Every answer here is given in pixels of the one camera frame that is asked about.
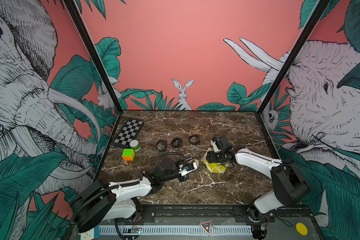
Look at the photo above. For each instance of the black white checkerboard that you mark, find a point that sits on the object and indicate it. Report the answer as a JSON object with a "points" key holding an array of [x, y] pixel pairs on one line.
{"points": [[128, 132]]}

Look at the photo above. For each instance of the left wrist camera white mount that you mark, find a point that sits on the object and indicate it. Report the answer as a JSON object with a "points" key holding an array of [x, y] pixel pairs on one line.
{"points": [[187, 168]]}

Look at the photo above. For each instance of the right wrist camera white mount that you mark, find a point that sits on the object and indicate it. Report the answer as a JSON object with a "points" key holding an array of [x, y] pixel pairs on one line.
{"points": [[215, 147]]}

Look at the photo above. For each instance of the red triangle warning sticker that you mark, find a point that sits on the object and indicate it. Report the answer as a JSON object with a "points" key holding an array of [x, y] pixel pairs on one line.
{"points": [[206, 226]]}

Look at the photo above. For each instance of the black front mounting rail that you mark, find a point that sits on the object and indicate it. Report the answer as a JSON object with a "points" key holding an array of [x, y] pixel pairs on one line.
{"points": [[148, 213]]}

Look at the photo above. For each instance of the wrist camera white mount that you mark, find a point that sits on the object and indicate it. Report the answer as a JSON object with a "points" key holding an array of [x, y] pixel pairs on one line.
{"points": [[215, 147], [187, 168]]}

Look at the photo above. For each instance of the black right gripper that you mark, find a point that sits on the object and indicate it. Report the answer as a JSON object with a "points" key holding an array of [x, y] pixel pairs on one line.
{"points": [[211, 157]]}

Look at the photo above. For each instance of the green white cylinder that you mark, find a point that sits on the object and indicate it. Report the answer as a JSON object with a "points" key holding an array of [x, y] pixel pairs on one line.
{"points": [[135, 145]]}

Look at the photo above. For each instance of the yellow round button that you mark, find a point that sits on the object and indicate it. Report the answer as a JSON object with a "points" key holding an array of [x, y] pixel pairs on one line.
{"points": [[302, 229]]}

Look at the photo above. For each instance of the colourful rubik's cube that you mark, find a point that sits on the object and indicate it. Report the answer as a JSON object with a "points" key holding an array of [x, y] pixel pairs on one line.
{"points": [[128, 154]]}

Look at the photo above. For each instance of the white slotted cable duct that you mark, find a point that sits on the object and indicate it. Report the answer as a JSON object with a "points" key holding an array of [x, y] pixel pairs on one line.
{"points": [[182, 230]]}

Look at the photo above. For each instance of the black frame post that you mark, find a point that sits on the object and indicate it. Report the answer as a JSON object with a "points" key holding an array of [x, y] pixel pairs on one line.
{"points": [[86, 38], [311, 23]]}

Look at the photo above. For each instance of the black left frame post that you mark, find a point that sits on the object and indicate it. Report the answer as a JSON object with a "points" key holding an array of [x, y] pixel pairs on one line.
{"points": [[86, 38]]}

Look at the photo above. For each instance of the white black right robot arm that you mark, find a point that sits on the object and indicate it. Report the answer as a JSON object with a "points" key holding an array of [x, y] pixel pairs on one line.
{"points": [[289, 183]]}

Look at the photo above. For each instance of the yellow green patterned towel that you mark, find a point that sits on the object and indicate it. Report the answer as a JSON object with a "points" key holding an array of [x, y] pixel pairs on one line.
{"points": [[213, 167]]}

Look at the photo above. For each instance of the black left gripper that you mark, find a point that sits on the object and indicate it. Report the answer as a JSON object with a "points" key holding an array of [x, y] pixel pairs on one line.
{"points": [[184, 179]]}

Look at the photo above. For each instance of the black right frame post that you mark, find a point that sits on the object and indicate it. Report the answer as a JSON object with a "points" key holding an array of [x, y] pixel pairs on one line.
{"points": [[311, 23]]}

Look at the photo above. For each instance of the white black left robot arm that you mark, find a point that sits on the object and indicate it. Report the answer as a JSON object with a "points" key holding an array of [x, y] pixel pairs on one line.
{"points": [[109, 200]]}

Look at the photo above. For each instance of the white power socket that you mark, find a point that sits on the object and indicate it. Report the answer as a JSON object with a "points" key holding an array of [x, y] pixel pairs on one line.
{"points": [[92, 234]]}

